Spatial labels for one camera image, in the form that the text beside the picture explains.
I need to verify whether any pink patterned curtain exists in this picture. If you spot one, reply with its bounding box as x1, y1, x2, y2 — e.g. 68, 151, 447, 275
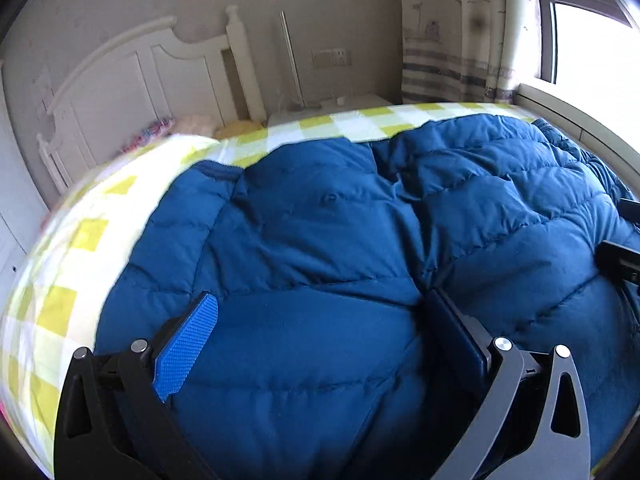
500, 0, 545, 106

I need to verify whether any white wooden headboard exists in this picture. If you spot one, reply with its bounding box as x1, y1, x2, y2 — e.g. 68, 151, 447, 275
36, 5, 268, 196

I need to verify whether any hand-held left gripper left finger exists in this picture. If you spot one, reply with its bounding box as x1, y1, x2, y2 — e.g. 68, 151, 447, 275
52, 291, 219, 480

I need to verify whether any white nightstand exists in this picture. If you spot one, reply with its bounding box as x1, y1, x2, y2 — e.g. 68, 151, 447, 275
267, 92, 393, 128

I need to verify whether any grey striped curtain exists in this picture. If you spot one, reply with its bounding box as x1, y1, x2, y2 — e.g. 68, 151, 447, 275
399, 0, 508, 106

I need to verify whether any window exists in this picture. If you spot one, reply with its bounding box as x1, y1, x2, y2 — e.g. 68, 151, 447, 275
532, 0, 640, 96

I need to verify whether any bed with yellow checked sheet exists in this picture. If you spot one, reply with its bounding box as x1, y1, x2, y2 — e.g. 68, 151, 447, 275
0, 101, 640, 480

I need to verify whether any white window sill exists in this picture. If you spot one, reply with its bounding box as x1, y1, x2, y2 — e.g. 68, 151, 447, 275
515, 82, 640, 161

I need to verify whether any beige wall socket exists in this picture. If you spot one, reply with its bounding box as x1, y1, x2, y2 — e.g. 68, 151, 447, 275
312, 49, 352, 68

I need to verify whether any white cabinet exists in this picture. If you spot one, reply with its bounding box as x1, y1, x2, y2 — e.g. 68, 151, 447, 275
0, 60, 51, 281

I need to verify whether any peach fluffy cushion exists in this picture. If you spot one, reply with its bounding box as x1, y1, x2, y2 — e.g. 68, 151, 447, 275
172, 114, 216, 136

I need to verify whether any colourful patterned cloth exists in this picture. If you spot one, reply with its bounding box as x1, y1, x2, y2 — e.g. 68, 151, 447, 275
117, 116, 176, 153

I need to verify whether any blue down jacket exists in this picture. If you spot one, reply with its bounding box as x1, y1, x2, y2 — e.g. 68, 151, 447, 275
95, 112, 640, 480

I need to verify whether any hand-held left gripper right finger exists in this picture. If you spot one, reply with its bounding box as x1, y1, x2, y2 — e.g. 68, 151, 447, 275
425, 287, 592, 480

